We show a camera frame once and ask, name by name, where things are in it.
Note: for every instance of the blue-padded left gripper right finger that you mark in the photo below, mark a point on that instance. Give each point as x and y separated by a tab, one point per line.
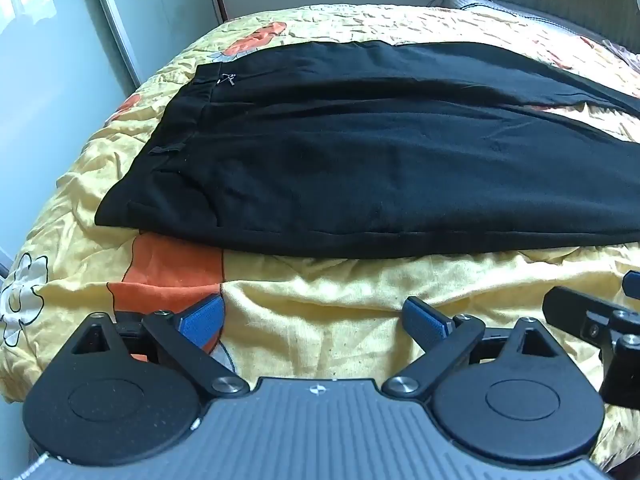
447	344

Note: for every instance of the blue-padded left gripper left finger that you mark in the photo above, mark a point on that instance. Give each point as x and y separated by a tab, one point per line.
179	340

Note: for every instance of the black pants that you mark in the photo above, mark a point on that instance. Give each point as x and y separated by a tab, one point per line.
368	150

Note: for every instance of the yellow floral bed quilt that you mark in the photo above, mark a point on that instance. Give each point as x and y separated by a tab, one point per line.
283	316

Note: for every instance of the glass sliding wardrobe door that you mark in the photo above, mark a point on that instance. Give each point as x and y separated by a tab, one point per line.
66	65

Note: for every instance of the grey pillow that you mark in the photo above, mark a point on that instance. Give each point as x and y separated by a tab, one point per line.
540	17

